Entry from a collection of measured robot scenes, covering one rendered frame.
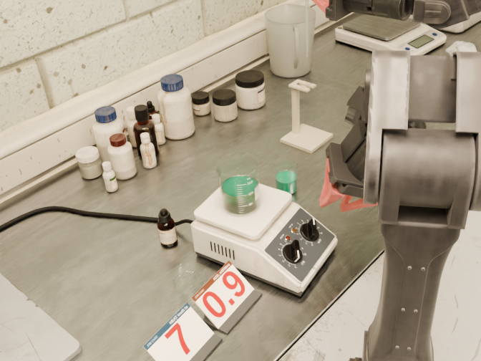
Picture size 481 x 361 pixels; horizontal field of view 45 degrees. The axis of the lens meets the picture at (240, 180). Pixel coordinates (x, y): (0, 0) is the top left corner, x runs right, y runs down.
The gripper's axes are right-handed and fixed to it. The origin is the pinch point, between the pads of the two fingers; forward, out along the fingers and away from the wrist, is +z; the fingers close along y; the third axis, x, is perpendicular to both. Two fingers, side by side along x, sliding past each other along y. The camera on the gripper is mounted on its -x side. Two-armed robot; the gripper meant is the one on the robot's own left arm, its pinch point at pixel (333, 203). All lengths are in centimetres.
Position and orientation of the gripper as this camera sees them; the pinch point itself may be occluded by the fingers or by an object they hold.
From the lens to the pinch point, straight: 88.1
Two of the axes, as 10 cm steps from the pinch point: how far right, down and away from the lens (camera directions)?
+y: -9.4, -2.1, -2.8
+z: -3.5, 5.7, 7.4
